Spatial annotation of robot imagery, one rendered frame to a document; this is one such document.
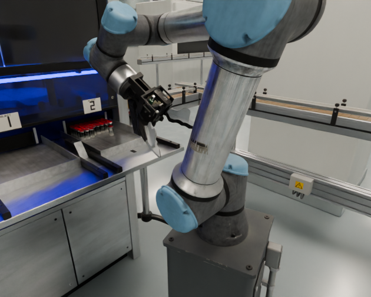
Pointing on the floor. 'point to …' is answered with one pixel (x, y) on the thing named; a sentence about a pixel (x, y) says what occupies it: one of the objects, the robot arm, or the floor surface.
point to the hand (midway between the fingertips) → (179, 143)
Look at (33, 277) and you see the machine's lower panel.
